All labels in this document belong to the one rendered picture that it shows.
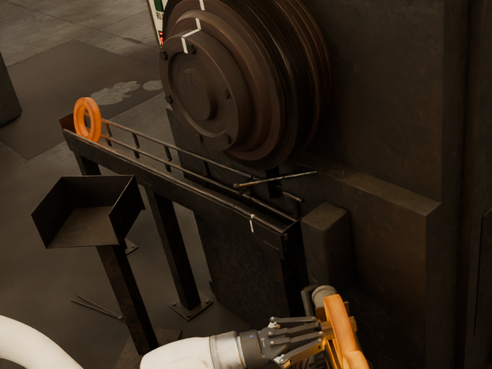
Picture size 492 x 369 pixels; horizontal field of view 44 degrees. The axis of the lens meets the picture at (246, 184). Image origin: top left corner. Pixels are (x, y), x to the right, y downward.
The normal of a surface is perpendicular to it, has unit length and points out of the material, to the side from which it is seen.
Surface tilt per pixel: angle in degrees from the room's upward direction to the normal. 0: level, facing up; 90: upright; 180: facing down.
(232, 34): 43
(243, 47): 52
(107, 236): 5
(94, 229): 5
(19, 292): 0
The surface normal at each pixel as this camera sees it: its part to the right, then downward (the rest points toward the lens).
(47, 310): -0.16, -0.82
